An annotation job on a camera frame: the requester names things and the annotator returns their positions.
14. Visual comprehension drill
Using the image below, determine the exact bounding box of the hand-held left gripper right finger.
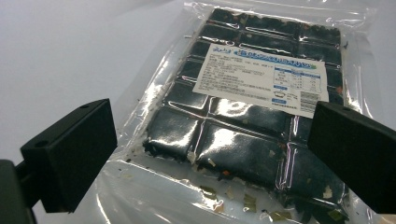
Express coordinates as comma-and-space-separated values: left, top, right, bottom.
306, 101, 396, 215

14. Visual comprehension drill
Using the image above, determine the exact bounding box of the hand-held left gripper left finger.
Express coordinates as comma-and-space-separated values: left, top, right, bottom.
20, 98, 119, 214

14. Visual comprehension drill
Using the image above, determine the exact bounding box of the clear bag of dried seaweed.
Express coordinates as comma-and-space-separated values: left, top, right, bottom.
69, 0, 387, 224

